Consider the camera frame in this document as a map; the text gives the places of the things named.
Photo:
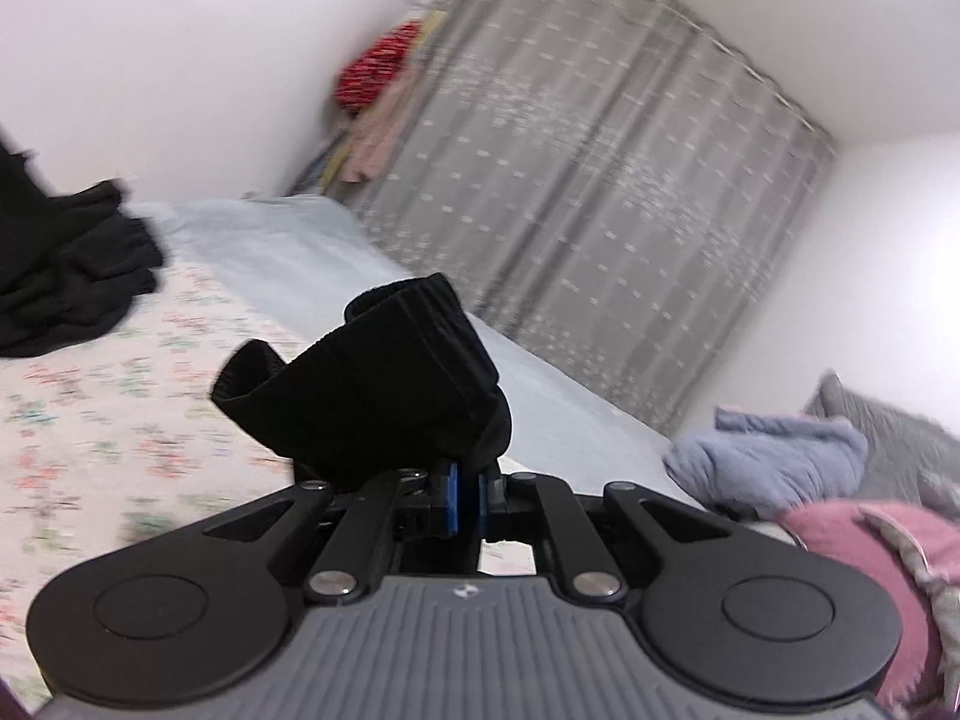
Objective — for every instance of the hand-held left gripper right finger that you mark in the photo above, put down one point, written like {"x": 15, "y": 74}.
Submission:
{"x": 487, "y": 510}

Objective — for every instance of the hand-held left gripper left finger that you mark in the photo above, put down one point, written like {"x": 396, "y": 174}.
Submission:
{"x": 454, "y": 502}

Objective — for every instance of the black pants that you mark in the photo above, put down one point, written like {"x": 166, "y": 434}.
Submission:
{"x": 390, "y": 390}

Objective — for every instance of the blue blanket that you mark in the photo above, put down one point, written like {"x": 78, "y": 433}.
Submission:
{"x": 780, "y": 457}

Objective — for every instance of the grey star-patterned curtain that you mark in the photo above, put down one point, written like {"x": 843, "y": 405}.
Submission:
{"x": 600, "y": 202}

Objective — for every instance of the yellow and blue hanging clothes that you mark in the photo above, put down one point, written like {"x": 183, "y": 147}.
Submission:
{"x": 326, "y": 165}

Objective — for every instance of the pink hanging garment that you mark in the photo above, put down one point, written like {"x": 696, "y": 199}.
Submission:
{"x": 379, "y": 135}

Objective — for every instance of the red hanging garment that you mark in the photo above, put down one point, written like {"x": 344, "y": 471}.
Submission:
{"x": 375, "y": 67}

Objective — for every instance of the crumpled black garment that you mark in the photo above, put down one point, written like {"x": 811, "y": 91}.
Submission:
{"x": 67, "y": 270}

